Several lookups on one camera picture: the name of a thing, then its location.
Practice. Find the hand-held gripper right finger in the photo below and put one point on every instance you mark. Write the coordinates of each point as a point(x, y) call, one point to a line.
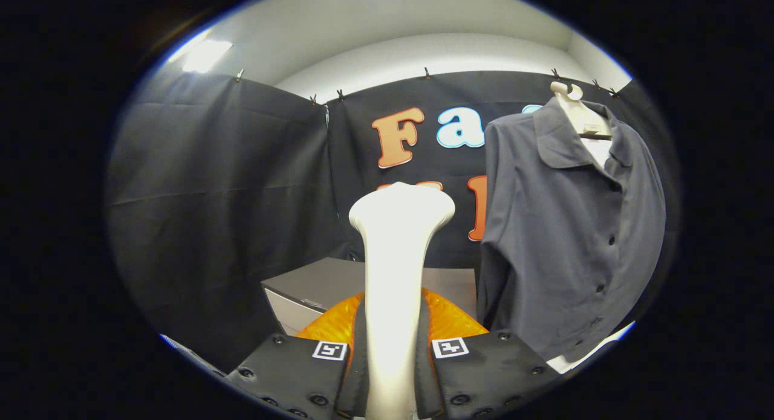
point(490, 371)

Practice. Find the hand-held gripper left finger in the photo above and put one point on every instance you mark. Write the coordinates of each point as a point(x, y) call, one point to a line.
point(290, 371)

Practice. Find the white garment steamer head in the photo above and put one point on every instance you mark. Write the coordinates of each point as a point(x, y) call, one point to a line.
point(393, 287)

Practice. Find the grey button-up shirt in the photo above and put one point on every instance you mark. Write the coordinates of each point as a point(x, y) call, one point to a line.
point(556, 245)

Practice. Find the white garment hanger form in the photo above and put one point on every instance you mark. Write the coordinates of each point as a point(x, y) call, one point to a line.
point(580, 115)

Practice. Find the grey drawer cabinet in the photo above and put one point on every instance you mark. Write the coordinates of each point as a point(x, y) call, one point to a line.
point(320, 284)

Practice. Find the black backdrop cloth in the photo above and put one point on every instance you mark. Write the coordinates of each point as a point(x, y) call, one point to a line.
point(211, 196)

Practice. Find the rectangular ceiling light panel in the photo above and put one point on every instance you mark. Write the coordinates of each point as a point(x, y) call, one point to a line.
point(205, 56)

